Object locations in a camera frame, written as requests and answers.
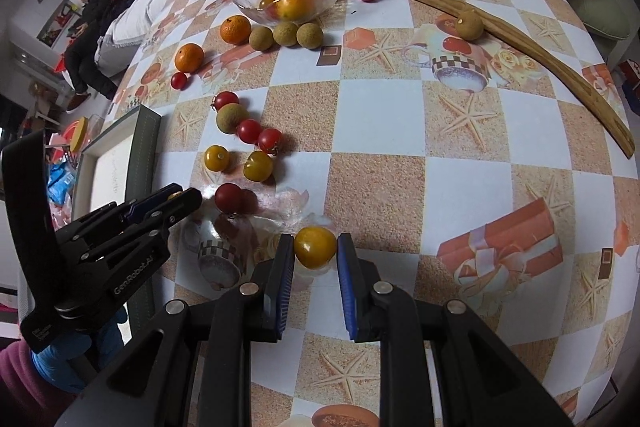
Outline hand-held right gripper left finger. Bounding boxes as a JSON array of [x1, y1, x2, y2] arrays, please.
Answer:
[[55, 234, 296, 427]]

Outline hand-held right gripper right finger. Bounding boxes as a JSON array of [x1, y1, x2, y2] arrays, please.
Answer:
[[336, 233, 576, 427]]

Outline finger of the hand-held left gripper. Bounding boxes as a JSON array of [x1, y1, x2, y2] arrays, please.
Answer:
[[55, 184, 185, 248], [75, 188, 204, 263]]

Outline yellow cherry tomato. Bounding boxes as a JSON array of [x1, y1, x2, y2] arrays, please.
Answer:
[[204, 145, 231, 173], [293, 227, 338, 270], [243, 150, 274, 182]]

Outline person's left forearm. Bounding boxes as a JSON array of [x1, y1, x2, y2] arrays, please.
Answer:
[[0, 339, 68, 427]]

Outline person's left hand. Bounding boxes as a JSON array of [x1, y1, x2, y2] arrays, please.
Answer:
[[31, 307, 128, 394]]

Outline grey framed white board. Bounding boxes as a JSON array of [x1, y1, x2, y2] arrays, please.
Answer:
[[79, 104, 164, 308]]

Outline blue plastic packet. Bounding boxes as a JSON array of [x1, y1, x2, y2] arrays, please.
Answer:
[[46, 161, 77, 205]]

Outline brown longan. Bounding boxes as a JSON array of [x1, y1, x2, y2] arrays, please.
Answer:
[[248, 26, 275, 52], [273, 21, 300, 47], [216, 103, 250, 133], [456, 9, 485, 40]]

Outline checked printed tablecloth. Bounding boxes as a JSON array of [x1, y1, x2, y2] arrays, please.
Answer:
[[112, 0, 640, 427]]

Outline three longans by bowl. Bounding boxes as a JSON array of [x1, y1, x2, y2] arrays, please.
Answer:
[[296, 23, 324, 50]]

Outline long curved wooden stick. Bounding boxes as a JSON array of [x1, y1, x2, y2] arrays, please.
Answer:
[[344, 0, 636, 158]]

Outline pale green cushion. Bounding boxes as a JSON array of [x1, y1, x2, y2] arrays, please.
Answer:
[[569, 0, 632, 40]]

